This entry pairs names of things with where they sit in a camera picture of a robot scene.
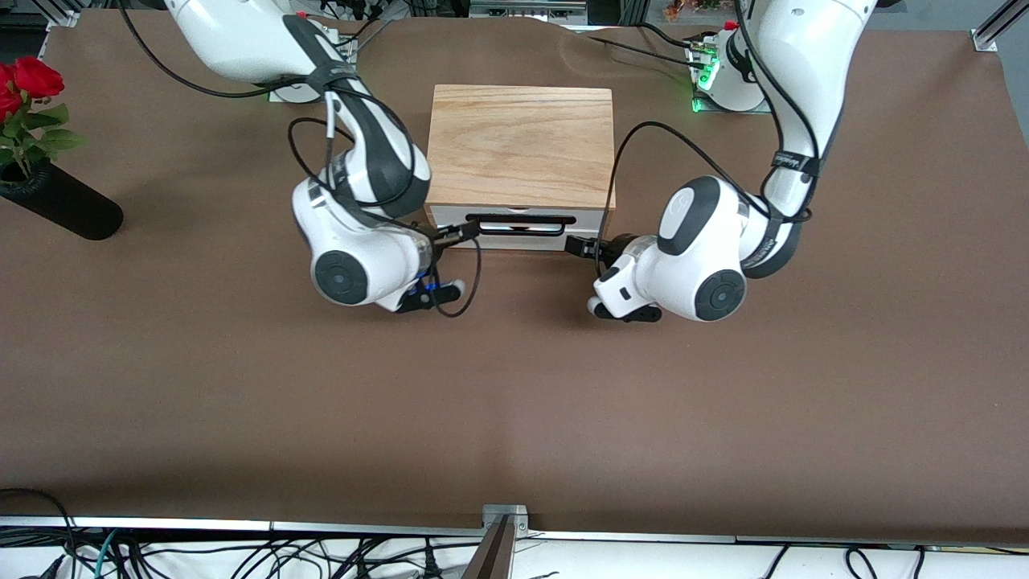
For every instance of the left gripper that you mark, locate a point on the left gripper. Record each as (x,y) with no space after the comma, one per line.
(604,247)

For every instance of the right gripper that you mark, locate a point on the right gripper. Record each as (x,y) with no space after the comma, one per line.
(444,236)

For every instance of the wooden drawer with white front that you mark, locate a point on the wooden drawer with white front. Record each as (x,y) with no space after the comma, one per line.
(522,242)

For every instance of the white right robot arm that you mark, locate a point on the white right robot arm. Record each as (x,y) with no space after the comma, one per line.
(241,40)

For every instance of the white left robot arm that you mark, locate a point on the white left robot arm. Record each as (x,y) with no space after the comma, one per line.
(804,64)

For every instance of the light wooden drawer cabinet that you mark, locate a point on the light wooden drawer cabinet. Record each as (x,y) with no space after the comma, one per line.
(518,145)

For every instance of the brown table cover sheet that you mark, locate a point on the brown table cover sheet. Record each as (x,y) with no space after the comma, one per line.
(514,402)

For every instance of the grey-brown support beam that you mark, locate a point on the grey-brown support beam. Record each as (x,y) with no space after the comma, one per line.
(492,555)

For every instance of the black cylindrical vase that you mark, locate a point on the black cylindrical vase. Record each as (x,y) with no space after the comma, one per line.
(72,211)

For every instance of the green leafy rose stems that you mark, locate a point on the green leafy rose stems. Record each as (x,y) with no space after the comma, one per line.
(40,141)

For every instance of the red artificial rose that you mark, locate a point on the red artificial rose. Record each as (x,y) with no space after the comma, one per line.
(36,76)
(6,98)

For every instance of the grey metal bracket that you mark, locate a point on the grey metal bracket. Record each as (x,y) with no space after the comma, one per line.
(505,515)

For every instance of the aluminium frame profile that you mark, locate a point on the aluminium frame profile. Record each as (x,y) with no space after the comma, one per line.
(997,24)
(60,10)
(526,8)

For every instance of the aluminium table edge rail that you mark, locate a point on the aluminium table edge rail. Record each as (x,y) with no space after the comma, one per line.
(161,525)

